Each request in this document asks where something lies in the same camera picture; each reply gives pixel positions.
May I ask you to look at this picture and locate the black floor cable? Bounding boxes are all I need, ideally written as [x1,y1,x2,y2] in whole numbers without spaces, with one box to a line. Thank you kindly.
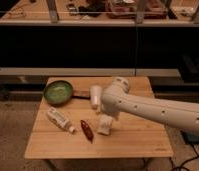
[169,143,199,171]

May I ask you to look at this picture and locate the wooden table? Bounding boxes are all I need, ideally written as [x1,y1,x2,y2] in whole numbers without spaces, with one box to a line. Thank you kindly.
[24,76,174,171]

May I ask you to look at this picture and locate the white sponge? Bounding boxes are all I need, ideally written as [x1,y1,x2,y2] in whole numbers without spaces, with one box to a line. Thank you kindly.
[97,122,111,135]

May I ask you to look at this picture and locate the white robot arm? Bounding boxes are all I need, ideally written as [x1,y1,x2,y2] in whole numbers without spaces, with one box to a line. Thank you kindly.
[101,77,199,137]

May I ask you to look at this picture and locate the metal shelf rack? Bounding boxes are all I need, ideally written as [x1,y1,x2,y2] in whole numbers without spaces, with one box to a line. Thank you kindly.
[0,0,199,76]

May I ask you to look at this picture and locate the brown wooden block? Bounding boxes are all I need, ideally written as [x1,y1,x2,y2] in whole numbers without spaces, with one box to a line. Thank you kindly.
[72,90,90,99]

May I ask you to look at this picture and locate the white lotion tube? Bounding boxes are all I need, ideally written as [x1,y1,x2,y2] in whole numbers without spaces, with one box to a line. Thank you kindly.
[47,107,75,134]

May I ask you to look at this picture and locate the green ceramic bowl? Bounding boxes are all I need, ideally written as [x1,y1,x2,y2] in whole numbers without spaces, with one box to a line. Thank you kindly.
[43,80,73,105]

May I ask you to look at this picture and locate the cluttered tray on shelf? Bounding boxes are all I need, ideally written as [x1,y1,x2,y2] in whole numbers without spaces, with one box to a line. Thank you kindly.
[105,0,168,19]

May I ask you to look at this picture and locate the white plastic cup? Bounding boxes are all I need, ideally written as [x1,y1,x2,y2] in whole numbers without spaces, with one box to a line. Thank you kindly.
[90,85,102,109]

